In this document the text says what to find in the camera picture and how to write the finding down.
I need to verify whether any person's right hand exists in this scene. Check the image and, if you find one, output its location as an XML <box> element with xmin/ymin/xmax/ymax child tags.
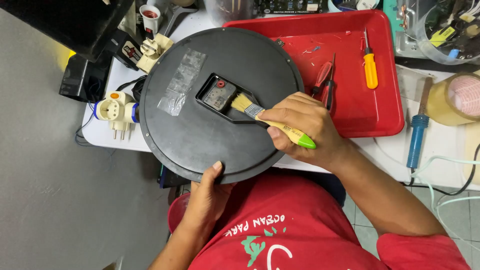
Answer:
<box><xmin>257</xmin><ymin>92</ymin><xmax>352</xmax><ymax>168</ymax></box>

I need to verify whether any person's left hand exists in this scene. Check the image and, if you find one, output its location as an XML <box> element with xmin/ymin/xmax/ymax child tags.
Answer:
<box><xmin>182</xmin><ymin>161</ymin><xmax>238</xmax><ymax>233</ymax></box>

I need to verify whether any wooden paint brush green tip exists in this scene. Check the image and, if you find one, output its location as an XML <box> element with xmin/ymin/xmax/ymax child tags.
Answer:
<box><xmin>230</xmin><ymin>93</ymin><xmax>317</xmax><ymax>150</ymax></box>

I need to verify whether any round black wall clock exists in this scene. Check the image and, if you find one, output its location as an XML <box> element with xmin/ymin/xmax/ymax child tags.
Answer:
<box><xmin>139</xmin><ymin>27</ymin><xmax>305</xmax><ymax>184</ymax></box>

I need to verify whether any red black screwdriver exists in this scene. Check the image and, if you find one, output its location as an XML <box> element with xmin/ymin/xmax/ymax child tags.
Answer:
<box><xmin>323</xmin><ymin>52</ymin><xmax>336</xmax><ymax>112</ymax></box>

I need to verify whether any red plastic tray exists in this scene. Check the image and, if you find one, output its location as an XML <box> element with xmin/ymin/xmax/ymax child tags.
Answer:
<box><xmin>223</xmin><ymin>9</ymin><xmax>405</xmax><ymax>139</ymax></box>

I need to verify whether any black clock movement module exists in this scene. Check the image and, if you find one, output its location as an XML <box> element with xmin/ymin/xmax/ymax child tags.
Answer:
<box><xmin>202</xmin><ymin>76</ymin><xmax>238</xmax><ymax>112</ymax></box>

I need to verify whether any person's red shirt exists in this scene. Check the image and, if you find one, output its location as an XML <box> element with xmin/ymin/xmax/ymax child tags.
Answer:
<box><xmin>167</xmin><ymin>172</ymin><xmax>472</xmax><ymax>270</ymax></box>

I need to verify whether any clear tape patch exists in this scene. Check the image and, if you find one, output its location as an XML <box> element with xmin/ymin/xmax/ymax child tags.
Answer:
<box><xmin>157</xmin><ymin>48</ymin><xmax>208</xmax><ymax>116</ymax></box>

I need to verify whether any cream multi plug adapter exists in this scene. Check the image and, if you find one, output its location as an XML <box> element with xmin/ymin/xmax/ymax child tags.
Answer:
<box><xmin>93</xmin><ymin>91</ymin><xmax>140</xmax><ymax>141</ymax></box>

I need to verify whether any clear plastic container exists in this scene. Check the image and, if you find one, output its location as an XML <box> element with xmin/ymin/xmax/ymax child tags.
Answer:
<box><xmin>203</xmin><ymin>0</ymin><xmax>259</xmax><ymax>28</ymax></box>

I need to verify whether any metal tray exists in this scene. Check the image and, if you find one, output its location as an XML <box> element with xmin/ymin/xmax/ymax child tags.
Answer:
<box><xmin>394</xmin><ymin>7</ymin><xmax>426</xmax><ymax>59</ymax></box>

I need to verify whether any beige plug adapter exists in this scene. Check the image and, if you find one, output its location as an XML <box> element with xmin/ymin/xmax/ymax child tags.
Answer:
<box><xmin>136</xmin><ymin>33</ymin><xmax>175</xmax><ymax>74</ymax></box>

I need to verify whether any roll of clear packing tape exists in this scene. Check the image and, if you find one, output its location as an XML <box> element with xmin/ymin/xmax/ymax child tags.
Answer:
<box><xmin>427</xmin><ymin>72</ymin><xmax>480</xmax><ymax>127</ymax></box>

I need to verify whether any black box with red label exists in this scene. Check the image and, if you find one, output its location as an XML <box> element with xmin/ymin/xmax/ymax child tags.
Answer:
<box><xmin>105</xmin><ymin>29</ymin><xmax>144</xmax><ymax>71</ymax></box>

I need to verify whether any black power adapter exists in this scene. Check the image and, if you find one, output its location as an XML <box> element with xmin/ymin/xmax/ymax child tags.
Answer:
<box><xmin>59</xmin><ymin>53</ymin><xmax>113</xmax><ymax>103</ymax></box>

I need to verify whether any metal wrench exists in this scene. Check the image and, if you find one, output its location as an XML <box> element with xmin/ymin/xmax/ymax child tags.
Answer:
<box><xmin>159</xmin><ymin>4</ymin><xmax>199</xmax><ymax>38</ymax></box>

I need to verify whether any clear bowl of electronic parts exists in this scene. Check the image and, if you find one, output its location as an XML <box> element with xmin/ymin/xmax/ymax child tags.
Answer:
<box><xmin>415</xmin><ymin>0</ymin><xmax>480</xmax><ymax>66</ymax></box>

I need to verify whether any white lamp socket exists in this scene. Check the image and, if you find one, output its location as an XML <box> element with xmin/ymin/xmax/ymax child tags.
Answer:
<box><xmin>139</xmin><ymin>4</ymin><xmax>161</xmax><ymax>37</ymax></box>

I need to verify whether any black case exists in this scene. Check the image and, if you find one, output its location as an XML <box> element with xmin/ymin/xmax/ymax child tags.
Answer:
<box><xmin>0</xmin><ymin>0</ymin><xmax>135</xmax><ymax>63</ymax></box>

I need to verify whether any yellow handled screwdriver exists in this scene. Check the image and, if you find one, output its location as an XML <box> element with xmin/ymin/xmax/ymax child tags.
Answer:
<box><xmin>363</xmin><ymin>28</ymin><xmax>379</xmax><ymax>90</ymax></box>

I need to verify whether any blue handled soldering iron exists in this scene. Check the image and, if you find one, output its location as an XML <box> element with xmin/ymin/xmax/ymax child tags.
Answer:
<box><xmin>406</xmin><ymin>77</ymin><xmax>434</xmax><ymax>169</ymax></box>

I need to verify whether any pale green cable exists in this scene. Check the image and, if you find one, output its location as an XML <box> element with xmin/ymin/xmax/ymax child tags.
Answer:
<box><xmin>411</xmin><ymin>155</ymin><xmax>480</xmax><ymax>241</ymax></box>

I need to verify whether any black cable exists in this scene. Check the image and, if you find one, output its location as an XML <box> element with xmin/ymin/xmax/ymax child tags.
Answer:
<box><xmin>402</xmin><ymin>142</ymin><xmax>480</xmax><ymax>196</ymax></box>

